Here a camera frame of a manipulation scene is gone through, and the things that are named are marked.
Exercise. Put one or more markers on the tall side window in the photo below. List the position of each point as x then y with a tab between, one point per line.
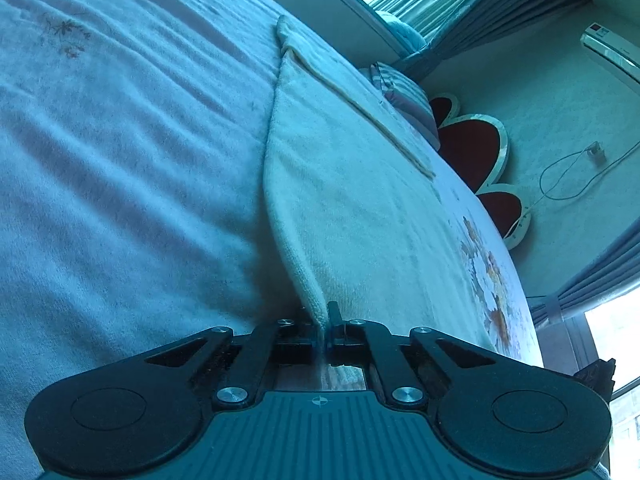
620	340

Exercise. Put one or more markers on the red petal-shaped headboard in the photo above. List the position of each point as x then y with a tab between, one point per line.
470	147

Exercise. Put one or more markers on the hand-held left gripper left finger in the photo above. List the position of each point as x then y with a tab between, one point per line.
262	355

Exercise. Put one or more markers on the floral bedsheet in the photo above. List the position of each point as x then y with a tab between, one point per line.
125	160

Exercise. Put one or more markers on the folded quilt on windowsill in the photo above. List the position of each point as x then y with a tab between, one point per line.
407	32

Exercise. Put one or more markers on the tied-back side curtain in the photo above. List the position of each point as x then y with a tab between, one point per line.
585	280

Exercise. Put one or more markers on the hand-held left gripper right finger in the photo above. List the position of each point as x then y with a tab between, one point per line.
382	355

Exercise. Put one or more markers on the striped pillow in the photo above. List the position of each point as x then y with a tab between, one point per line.
407	97

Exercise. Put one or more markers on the blue window curtain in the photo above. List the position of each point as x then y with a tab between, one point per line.
500	15

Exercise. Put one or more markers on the white wall air conditioner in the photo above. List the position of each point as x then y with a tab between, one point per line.
612	50

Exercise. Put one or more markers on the wall socket with plug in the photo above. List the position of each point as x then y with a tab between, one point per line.
596	152

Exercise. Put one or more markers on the white towel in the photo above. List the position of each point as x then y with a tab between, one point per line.
340	200

